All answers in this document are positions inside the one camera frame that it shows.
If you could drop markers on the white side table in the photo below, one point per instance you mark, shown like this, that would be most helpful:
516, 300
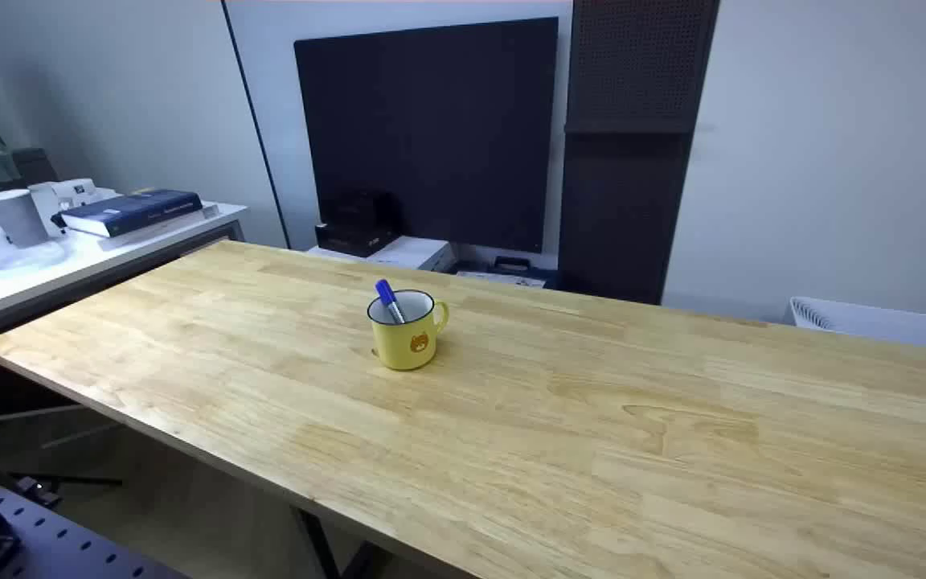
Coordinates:
55, 267

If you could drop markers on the black keyboard device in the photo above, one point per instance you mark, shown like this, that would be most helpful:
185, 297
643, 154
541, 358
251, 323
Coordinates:
505, 272

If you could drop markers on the grey cylindrical cup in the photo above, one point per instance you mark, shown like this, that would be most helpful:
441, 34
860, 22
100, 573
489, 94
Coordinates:
18, 213

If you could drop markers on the blue marker pen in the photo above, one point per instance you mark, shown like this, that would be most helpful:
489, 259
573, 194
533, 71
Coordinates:
388, 293

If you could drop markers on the white plastic bin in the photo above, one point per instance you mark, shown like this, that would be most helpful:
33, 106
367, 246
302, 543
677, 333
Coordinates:
884, 323

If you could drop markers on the dark blue book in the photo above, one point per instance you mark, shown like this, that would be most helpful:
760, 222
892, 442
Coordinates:
129, 209

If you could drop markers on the white carton box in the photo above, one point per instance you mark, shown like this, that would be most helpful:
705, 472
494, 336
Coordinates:
72, 196

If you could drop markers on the yellow enamel mug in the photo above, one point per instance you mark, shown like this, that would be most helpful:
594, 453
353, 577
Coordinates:
407, 342

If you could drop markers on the black box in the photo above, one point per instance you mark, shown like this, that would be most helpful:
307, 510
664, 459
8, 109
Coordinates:
353, 229

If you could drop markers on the black perforated breadboard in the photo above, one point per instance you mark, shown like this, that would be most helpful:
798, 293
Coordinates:
45, 541

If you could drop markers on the dark brown cabinet panel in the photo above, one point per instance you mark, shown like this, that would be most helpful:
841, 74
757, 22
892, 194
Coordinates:
624, 161

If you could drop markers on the black table leg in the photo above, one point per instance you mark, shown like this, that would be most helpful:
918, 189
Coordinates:
324, 541

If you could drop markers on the large black monitor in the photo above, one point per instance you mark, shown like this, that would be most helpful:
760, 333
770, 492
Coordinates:
433, 130

